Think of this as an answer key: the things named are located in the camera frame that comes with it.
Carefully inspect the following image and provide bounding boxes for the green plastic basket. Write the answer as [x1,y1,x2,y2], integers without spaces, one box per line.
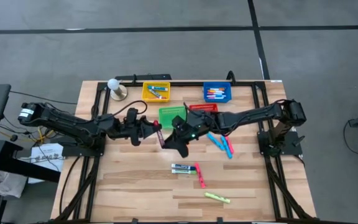
[158,106,188,130]

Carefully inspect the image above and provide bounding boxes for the pink highlighter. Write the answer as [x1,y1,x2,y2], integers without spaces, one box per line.
[224,135,235,155]
[194,162,207,189]

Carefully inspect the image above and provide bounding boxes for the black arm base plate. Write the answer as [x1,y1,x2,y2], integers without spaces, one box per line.
[61,136,108,157]
[257,129,304,157]

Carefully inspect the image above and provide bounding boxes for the blue Expo marker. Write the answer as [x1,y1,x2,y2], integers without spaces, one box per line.
[171,163,197,171]

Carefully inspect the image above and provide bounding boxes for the white bulb table lamp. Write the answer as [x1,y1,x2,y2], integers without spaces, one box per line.
[106,78,128,101]

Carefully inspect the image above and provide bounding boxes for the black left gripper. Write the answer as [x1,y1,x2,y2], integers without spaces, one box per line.
[121,108,160,146]

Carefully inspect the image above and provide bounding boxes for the white printed paper sheet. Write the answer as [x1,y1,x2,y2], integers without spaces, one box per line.
[28,144,65,184]

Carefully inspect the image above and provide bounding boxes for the black table clamp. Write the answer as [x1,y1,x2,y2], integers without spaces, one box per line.
[225,70,237,84]

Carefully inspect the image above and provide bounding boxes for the grey plastic bag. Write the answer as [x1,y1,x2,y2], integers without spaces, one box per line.
[0,170,27,199]

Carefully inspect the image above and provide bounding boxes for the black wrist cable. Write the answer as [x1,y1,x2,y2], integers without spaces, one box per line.
[113,99,149,118]

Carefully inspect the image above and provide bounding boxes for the magenta Expo marker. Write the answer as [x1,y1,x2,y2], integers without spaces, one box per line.
[153,120,167,149]

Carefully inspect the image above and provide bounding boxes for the yellow cable coil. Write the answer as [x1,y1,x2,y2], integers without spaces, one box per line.
[37,126,55,142]

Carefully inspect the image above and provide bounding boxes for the cyan highlighter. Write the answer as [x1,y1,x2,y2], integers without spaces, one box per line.
[206,133,226,151]
[221,135,232,159]

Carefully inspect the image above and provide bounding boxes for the black power strip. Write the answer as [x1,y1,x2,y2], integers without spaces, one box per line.
[114,73,173,82]

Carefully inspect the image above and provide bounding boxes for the light green Expo marker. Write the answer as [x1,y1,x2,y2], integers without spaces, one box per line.
[171,169,198,175]

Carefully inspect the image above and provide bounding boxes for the yellow plastic basket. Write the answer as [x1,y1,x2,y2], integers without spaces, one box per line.
[140,81,171,103]

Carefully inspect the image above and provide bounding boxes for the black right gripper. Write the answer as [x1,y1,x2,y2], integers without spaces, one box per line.
[163,110,218,158]

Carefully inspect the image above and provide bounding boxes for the lime green highlighter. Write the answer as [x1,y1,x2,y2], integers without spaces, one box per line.
[203,192,231,205]

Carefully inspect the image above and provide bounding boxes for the red plastic basket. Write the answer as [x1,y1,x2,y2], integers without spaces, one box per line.
[188,103,219,113]

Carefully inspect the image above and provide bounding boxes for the blue plastic basket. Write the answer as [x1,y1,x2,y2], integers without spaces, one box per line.
[203,81,232,103]

